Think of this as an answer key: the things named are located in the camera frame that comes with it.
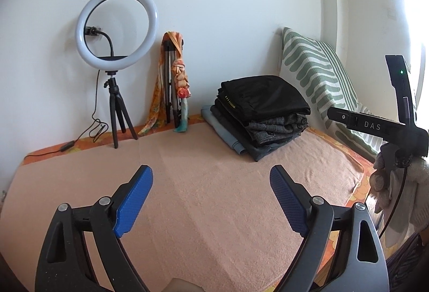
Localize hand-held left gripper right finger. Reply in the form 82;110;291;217
270;165;390;292

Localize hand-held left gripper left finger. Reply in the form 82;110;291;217
35;165;155;292

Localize black shorts with yellow stripes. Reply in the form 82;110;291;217
216;75;310;126

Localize folded dark grey pants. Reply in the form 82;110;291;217
209;107;302;162

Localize folded grey tweed pants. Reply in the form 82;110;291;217
214;104;309;145

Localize folded blue-grey pants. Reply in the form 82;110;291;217
200;105;250;156

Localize person's right hand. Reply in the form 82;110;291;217
370;144;429;246

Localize peach towel blanket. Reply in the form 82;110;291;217
2;119;364;292

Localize green striped white pillow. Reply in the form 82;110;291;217
279;27;391;162

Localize small black tripod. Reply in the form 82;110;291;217
103;70;139;149

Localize folded grey tripod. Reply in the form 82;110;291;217
162;39;185;128

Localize folded tripod with orange scarf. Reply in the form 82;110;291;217
138;31;192;136

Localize dark striped cloth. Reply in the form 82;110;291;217
385;233;429;292

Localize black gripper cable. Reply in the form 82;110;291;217
379;165;408;239

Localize black ring light cable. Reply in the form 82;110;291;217
25;69;109;158

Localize white ring light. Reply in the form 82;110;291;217
75;0;159;68

